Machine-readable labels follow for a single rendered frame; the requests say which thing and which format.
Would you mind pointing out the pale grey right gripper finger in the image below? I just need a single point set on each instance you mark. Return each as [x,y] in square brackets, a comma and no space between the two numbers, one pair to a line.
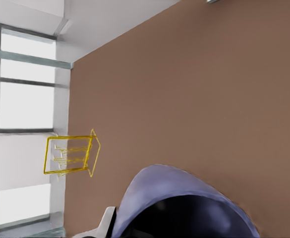
[104,226]

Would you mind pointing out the lavender blue cup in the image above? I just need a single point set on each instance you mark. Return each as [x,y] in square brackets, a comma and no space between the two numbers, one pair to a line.
[159,188]

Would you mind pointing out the silver frame post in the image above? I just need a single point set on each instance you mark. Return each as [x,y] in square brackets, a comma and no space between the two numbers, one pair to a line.
[30,59]

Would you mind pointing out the silver frame post foot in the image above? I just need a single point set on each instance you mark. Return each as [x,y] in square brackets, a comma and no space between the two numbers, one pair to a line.
[212,1]

